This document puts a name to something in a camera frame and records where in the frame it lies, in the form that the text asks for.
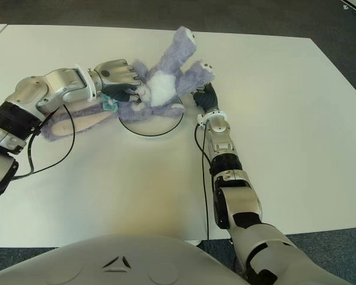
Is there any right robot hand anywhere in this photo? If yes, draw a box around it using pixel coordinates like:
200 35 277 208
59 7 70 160
192 83 220 115

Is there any grey robot torso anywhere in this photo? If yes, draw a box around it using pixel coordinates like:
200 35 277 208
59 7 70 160
0 233 247 285

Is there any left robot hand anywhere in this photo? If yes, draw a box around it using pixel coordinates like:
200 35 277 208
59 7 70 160
90 59 145 103

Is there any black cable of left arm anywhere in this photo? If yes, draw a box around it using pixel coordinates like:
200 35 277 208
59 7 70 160
13 105 76 179

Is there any white plate with black rim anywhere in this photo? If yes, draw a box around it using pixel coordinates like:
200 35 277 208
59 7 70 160
118 97 185 138

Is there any purple plush bunny doll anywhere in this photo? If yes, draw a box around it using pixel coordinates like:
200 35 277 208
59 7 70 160
40 26 217 143

